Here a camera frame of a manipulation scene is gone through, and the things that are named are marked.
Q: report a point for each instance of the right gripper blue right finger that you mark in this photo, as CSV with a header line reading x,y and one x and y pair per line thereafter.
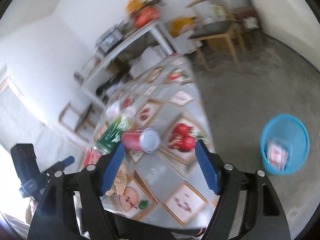
x,y
264,216

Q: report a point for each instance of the green plastic wrapper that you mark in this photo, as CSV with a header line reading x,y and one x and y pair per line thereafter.
x,y
110,134

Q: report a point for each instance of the orange bag on shelf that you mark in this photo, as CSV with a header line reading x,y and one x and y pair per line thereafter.
x,y
142,12

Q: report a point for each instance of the white metal shelf table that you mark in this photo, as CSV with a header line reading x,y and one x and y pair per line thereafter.
x,y
92,75

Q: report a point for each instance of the red soda can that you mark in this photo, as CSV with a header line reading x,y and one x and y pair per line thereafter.
x,y
141,139

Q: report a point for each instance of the wooden stool by wall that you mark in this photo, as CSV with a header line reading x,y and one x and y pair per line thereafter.
x,y
79,123

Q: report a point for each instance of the green white carton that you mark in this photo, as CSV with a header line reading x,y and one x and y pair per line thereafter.
x,y
219,11

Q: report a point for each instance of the dark wooden side table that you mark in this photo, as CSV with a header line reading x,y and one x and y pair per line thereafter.
x,y
249,21

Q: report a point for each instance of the silver cooking appliance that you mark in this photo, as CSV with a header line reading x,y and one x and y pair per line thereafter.
x,y
111,38

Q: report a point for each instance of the blue plastic waste basket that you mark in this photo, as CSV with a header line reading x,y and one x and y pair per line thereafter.
x,y
288,133

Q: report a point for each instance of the fruit pattern tablecloth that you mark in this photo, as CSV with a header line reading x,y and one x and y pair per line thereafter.
x,y
165,186

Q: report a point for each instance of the yellow bag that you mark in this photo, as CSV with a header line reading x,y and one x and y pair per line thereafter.
x,y
181,25

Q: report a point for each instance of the pink trash in basket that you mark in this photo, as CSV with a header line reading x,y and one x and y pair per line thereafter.
x,y
279,153

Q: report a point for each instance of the red snack package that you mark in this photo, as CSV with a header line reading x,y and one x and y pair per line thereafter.
x,y
92,156

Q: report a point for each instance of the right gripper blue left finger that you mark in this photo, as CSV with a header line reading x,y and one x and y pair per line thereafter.
x,y
55,216

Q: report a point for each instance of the wooden chair black seat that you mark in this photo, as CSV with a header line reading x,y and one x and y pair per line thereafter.
x,y
222,29

